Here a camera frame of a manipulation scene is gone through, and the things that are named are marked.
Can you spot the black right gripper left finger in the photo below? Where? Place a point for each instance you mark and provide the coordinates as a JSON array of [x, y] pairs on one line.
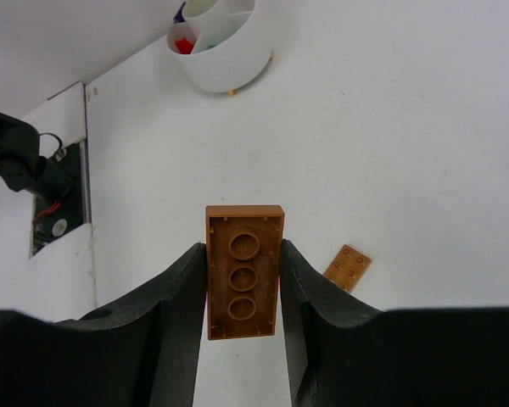
[[140, 350]]

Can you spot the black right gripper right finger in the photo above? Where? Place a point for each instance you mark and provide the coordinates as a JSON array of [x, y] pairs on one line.
[[343, 352]]

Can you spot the orange lego brick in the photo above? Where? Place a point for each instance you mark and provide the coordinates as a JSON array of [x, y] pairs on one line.
[[347, 268]]

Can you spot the brown curved lego piece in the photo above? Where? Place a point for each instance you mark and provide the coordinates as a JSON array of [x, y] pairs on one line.
[[243, 250]]

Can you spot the red lego brick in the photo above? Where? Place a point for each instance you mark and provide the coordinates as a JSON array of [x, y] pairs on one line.
[[184, 46]]

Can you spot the purple arched lego piece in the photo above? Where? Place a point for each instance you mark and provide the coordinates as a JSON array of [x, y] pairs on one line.
[[178, 17]]

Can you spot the white round divided container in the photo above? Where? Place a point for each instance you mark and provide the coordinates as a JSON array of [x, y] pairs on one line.
[[245, 37]]

